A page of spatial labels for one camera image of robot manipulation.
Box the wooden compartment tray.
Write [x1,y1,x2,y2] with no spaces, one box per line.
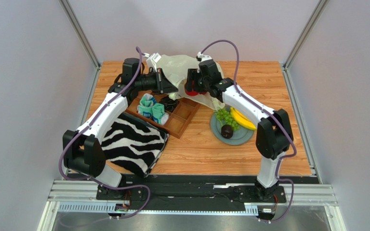
[125,91,200,138]

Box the zebra striped cloth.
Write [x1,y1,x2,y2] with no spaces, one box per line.
[101,112,170,178]

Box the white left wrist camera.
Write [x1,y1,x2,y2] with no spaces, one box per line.
[142,53,162,72]

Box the grey blue plate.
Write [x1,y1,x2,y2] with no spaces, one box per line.
[210,106,255,146]

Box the aluminium frame rail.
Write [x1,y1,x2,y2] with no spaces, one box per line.
[38,175,346,231]

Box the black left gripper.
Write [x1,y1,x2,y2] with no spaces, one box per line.
[134,68,178,95]

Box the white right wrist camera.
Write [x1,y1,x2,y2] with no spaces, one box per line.
[196,52,212,63]

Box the pale green plastic bag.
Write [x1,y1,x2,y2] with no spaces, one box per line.
[156,54,225,111]

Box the red apple front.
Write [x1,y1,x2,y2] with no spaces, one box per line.
[185,91,206,97]

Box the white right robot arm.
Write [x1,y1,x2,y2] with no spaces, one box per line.
[185,55,294,194]

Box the black rolled sock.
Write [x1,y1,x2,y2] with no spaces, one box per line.
[159,96,179,113]

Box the yellow banana bunch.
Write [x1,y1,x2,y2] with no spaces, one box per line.
[230,107,257,130]

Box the teal white sock pair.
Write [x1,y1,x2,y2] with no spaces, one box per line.
[137,93,169,125]

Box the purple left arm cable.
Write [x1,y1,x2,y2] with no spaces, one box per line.
[57,46,151,220]

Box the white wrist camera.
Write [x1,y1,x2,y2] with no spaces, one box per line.
[142,53,162,72]
[196,52,212,63]

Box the green grape bunch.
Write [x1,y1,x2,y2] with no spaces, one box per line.
[214,108,239,131]

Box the dark purple plum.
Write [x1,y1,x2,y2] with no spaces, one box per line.
[221,124,234,139]

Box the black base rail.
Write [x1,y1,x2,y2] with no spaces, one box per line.
[96,174,288,212]

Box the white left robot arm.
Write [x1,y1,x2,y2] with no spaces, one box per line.
[58,53,178,190]

